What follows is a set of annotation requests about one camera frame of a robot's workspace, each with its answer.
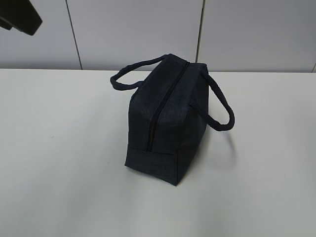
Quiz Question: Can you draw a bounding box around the dark navy lunch bag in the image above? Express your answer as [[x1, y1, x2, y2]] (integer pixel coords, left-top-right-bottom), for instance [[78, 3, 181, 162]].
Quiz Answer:
[[110, 54, 235, 185]]

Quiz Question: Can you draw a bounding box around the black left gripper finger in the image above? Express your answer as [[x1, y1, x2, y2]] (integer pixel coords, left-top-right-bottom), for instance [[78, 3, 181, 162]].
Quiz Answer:
[[0, 0, 42, 36]]

